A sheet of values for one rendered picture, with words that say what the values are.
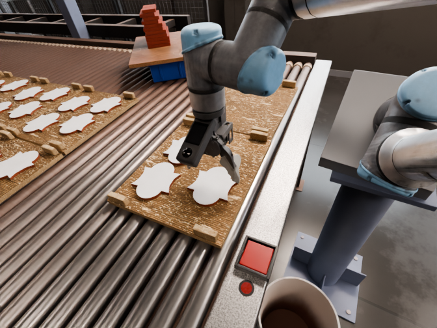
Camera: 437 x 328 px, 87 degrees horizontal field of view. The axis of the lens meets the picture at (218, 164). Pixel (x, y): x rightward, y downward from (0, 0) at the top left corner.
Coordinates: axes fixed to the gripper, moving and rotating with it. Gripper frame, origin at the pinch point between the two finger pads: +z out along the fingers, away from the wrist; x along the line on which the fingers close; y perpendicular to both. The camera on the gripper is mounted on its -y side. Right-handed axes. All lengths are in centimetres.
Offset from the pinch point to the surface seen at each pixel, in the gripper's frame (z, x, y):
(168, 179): 2.6, 12.7, -3.1
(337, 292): 95, -53, 30
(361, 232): 38, -47, 28
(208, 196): 2.7, -1.0, -4.3
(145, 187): 2.8, 17.3, -7.8
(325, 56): 61, -6, 315
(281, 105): 1.7, -7.0, 48.8
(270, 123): 2.2, -6.5, 35.0
